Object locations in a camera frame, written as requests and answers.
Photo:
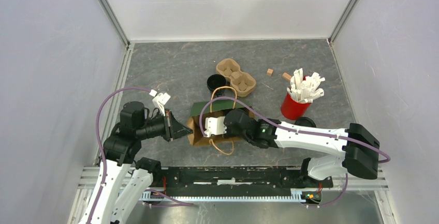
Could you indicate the green mat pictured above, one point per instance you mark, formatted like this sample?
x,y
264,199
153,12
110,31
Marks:
x,y
219,105

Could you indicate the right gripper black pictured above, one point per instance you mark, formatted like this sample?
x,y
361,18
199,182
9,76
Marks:
x,y
229,133

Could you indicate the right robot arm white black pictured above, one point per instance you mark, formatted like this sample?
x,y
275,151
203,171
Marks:
x,y
353,150

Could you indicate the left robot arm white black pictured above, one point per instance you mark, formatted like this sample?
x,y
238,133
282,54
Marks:
x,y
121,180

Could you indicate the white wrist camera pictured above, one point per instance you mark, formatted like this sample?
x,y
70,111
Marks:
x,y
214,126
159,100

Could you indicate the brown paper bag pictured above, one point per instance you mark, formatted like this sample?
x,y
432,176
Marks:
x,y
197,138

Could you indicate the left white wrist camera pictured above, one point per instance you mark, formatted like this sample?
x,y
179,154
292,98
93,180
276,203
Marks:
x,y
159,100

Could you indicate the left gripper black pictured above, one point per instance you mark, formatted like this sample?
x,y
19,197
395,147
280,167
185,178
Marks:
x,y
173,128

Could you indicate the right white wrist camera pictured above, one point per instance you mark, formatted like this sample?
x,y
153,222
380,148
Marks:
x,y
214,126

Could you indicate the red cup holder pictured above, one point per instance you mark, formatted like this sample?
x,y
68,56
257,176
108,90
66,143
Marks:
x,y
293,109

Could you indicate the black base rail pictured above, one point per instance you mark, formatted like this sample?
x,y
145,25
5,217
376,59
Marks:
x,y
254,181

